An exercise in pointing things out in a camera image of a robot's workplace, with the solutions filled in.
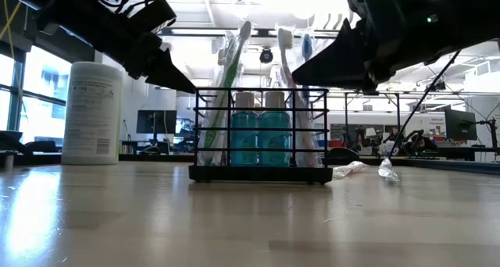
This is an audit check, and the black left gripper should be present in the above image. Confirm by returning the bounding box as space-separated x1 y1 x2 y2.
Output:
89 9 196 94

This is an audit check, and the pink toothbrush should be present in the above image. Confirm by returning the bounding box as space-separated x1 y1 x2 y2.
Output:
276 27 320 169

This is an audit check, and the black office chair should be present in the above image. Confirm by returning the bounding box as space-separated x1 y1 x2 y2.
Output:
23 139 59 155

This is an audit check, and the black workbench frame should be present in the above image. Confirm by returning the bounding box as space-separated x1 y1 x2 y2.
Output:
326 89 500 158

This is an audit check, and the dark window frame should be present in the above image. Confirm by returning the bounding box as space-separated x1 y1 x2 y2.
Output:
0 40 71 135

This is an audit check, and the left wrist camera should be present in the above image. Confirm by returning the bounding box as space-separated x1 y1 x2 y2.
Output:
127 0 177 32

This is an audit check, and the black computer monitor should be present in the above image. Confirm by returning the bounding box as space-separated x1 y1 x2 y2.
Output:
444 108 478 142
135 109 178 135

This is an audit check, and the blue mouthwash bottle white cap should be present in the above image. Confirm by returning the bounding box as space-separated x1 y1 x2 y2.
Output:
230 91 259 168
259 91 292 168

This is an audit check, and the clear wrapper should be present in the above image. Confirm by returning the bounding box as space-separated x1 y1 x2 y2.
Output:
332 160 370 180

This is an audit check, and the black wire caddy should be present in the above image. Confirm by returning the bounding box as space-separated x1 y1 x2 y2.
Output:
187 86 334 186

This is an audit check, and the white wipes canister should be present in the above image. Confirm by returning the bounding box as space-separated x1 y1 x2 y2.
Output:
61 61 125 166

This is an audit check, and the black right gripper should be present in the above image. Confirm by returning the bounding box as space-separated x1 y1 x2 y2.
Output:
291 0 462 94

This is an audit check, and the black aluminium table frame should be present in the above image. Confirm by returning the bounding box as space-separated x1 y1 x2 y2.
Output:
116 152 500 176

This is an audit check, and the person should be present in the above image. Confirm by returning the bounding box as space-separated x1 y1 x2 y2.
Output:
408 133 438 155

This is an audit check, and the yellow cable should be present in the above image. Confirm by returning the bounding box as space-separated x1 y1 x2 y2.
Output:
0 0 28 61

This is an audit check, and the blue toothbrush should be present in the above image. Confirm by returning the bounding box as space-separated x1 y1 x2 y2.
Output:
300 32 316 104

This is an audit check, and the black power cable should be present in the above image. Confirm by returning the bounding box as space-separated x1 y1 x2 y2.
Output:
387 49 463 162

